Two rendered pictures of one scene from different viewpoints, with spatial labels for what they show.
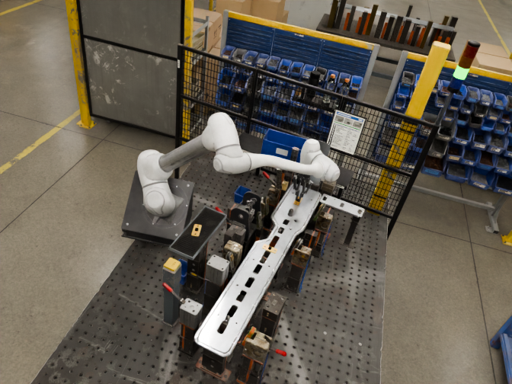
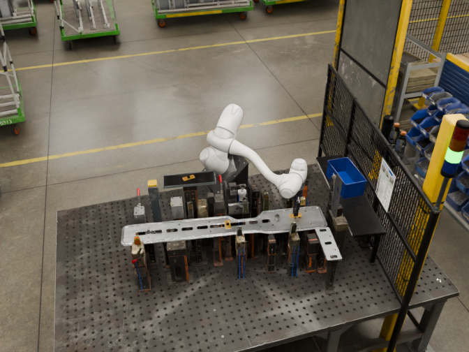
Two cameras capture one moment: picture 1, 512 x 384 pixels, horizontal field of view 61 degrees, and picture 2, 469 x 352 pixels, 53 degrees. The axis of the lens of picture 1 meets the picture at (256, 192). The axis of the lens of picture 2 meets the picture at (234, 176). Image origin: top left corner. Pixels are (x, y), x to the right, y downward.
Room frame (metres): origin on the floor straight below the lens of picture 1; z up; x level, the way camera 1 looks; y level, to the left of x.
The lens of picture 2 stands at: (0.79, -2.28, 3.18)
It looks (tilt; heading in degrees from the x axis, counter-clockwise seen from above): 37 degrees down; 65
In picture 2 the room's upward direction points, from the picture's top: 1 degrees counter-clockwise
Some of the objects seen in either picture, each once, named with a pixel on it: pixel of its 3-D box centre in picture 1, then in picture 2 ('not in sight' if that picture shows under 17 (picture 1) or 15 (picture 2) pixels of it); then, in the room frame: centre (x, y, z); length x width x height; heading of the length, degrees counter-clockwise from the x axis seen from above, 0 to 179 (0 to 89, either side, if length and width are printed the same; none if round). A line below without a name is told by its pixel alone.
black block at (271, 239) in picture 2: (307, 249); (271, 255); (1.94, -0.38, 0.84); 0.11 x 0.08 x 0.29; 72
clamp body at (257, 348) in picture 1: (254, 360); (141, 267); (1.11, -0.13, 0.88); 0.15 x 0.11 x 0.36; 72
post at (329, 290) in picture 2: (352, 228); (330, 272); (2.20, -0.68, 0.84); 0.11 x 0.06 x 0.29; 72
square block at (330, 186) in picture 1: (323, 201); (337, 239); (2.39, -0.48, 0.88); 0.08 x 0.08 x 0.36; 72
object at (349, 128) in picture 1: (345, 132); (386, 185); (2.67, -0.54, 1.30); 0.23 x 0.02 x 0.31; 72
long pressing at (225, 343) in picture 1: (269, 251); (225, 225); (1.71, -0.13, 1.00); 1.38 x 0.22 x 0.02; 162
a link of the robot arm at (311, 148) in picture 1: (311, 152); (298, 171); (2.16, -0.28, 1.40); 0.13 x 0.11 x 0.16; 40
